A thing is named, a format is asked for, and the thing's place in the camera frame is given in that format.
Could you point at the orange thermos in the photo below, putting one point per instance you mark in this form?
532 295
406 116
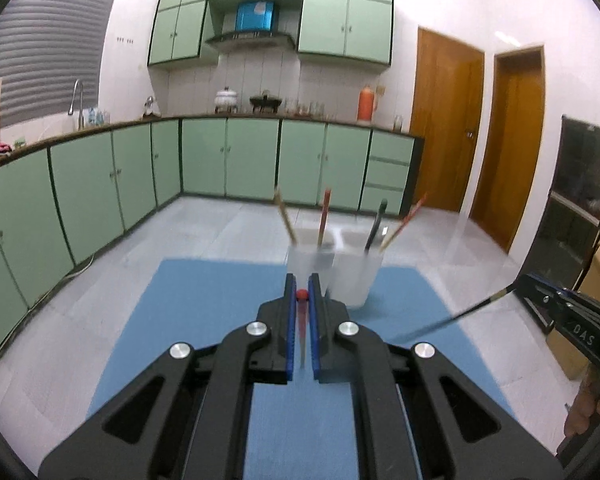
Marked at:
366 105

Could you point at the person's right hand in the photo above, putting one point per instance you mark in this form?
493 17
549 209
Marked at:
585 410

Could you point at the metal faucet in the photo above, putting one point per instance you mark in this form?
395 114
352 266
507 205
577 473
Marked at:
77 102

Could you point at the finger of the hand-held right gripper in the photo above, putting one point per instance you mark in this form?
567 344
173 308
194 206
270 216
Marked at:
565 297
542 310

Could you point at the grey window blind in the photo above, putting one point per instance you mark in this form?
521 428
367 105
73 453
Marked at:
45 35

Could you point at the black wok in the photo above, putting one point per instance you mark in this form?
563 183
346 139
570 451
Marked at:
266 102

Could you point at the black chopstick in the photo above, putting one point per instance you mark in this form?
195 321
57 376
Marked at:
455 316
376 225

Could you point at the white lidded pot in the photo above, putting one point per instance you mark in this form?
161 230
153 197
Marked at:
227 101

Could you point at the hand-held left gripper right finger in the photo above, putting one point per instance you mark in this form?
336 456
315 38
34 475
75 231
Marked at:
316 330

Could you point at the plain wooden door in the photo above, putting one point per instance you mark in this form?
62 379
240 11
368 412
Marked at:
515 150

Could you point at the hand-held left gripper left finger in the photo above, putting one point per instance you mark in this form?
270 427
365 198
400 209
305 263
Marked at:
291 330

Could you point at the green wall cabinets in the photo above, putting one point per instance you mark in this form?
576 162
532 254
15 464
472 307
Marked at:
345 15

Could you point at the clear plastic bottle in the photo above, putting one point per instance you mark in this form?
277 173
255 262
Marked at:
92 117

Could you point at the plain wooden chopstick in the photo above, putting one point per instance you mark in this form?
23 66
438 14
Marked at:
285 217

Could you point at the clear plastic cup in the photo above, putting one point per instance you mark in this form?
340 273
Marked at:
355 275

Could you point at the range hood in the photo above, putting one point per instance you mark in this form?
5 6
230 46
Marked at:
250 40

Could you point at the blue box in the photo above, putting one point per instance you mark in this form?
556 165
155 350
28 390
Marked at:
254 17

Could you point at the blue table mat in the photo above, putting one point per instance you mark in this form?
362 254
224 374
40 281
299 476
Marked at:
205 300

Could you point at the green base cabinets with countertop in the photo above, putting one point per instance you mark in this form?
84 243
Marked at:
250 160

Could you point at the black glass-front cabinet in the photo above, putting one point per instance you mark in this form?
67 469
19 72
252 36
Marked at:
580 170

